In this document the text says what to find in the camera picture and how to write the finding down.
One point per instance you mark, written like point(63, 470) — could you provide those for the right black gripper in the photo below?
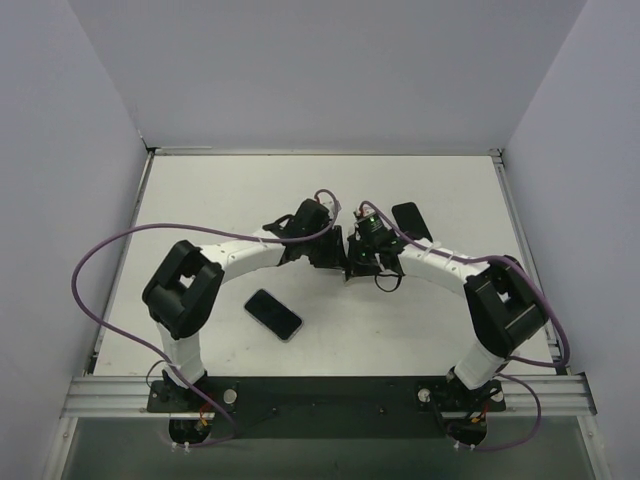
point(360, 257)

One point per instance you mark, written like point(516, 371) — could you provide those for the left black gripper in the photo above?
point(329, 247)

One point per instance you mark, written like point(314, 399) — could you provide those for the black phone from beige case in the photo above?
point(410, 221)

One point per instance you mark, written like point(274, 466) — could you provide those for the beige phone case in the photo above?
point(354, 278)

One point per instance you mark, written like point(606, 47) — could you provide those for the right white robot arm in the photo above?
point(503, 307)

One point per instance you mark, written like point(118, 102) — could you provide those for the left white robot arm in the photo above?
point(181, 293)

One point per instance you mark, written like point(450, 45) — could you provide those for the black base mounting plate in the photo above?
point(310, 408)

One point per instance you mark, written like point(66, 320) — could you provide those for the aluminium table frame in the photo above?
point(533, 427)

